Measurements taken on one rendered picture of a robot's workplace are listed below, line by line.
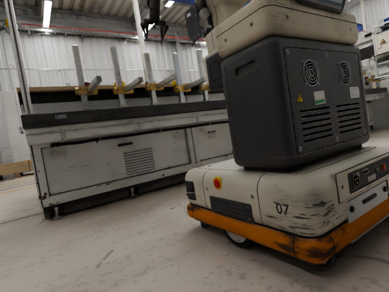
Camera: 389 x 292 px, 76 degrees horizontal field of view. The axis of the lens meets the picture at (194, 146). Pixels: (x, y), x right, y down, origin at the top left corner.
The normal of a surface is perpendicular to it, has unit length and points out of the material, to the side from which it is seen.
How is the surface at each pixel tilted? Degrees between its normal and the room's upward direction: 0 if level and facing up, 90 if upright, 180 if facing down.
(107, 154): 91
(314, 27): 90
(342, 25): 90
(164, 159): 91
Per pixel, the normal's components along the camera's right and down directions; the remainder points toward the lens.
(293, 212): -0.83, 0.16
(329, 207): 0.54, -0.04
